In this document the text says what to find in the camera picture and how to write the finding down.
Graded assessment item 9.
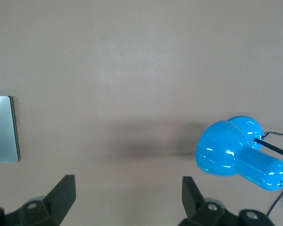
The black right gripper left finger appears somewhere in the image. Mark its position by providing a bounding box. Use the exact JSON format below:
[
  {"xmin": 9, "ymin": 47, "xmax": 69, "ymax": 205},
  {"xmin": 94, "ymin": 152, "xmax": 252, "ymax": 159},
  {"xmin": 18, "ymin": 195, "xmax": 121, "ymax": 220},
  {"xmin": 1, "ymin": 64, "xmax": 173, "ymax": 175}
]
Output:
[{"xmin": 0, "ymin": 174, "xmax": 76, "ymax": 226}]

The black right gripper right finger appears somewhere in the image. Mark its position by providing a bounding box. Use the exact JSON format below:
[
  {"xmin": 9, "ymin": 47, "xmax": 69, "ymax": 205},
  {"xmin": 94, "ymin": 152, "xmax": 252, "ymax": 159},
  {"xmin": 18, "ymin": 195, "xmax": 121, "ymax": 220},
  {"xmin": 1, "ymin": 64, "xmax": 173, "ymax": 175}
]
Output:
[{"xmin": 176, "ymin": 176, "xmax": 274, "ymax": 226}]

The grey laptop computer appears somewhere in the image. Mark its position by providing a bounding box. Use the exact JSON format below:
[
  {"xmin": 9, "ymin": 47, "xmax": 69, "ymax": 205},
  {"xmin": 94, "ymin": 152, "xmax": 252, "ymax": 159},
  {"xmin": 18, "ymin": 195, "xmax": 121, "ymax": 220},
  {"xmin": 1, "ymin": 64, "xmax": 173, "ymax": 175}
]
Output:
[{"xmin": 0, "ymin": 96, "xmax": 21, "ymax": 163}]

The blue desk lamp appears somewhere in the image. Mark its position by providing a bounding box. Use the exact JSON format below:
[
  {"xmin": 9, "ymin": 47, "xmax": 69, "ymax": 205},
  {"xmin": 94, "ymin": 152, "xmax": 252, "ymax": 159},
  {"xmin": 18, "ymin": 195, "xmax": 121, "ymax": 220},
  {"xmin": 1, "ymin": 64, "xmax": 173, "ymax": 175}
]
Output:
[{"xmin": 195, "ymin": 115, "xmax": 283, "ymax": 192}]

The black lamp power cord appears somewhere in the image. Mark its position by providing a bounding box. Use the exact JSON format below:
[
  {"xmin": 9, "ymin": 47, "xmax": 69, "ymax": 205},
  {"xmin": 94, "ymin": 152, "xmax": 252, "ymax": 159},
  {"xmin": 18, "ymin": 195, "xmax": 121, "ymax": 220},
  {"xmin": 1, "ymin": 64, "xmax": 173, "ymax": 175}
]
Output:
[{"xmin": 261, "ymin": 130, "xmax": 283, "ymax": 220}]

